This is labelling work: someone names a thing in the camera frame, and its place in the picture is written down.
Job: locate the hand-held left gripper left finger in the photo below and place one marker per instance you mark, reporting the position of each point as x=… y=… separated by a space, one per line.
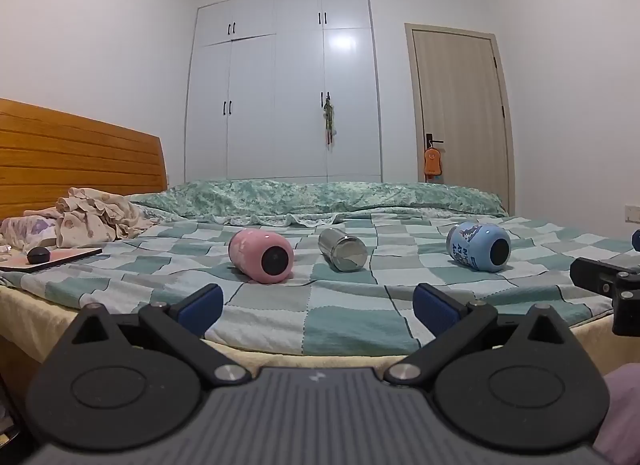
x=199 y=310

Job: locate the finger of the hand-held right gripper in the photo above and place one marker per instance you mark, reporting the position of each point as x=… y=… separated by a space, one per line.
x=595 y=275
x=636 y=240

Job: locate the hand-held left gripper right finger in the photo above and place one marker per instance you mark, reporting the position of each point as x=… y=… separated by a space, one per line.
x=436 y=309

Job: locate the blue printed cup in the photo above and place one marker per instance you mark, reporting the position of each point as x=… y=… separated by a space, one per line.
x=475 y=246

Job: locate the pink cup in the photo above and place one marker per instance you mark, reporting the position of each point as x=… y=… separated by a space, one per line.
x=257 y=254

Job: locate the stainless steel cup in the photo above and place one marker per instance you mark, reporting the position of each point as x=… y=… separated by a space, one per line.
x=342 y=247

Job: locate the person's purple clothing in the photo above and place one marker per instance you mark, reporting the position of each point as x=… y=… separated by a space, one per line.
x=620 y=415

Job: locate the green checkered blanket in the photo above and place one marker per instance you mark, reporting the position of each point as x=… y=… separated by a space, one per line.
x=320 y=305

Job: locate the crumpled beige clothes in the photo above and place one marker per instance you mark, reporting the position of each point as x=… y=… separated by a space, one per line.
x=95 y=217

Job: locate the pink flat tablet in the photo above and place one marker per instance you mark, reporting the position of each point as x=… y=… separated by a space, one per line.
x=60 y=259

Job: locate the beige mattress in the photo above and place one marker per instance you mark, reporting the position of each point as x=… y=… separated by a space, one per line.
x=40 y=325

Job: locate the green floral quilt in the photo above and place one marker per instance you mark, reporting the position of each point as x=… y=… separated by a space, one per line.
x=320 y=197

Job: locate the black round object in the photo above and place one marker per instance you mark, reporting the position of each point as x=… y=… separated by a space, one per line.
x=38 y=255

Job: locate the purple floral pillow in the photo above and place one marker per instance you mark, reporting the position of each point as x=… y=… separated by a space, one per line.
x=22 y=231

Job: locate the wooden headboard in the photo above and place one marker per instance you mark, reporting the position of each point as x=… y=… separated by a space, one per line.
x=75 y=155

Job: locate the beige wooden door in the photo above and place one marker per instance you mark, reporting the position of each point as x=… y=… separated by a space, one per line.
x=457 y=110

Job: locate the hanging ornament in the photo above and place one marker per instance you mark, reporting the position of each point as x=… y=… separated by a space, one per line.
x=328 y=120

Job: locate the white wardrobe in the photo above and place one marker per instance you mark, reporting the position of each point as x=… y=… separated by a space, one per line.
x=280 y=95

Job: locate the wall socket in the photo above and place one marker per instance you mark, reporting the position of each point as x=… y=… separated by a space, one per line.
x=632 y=213

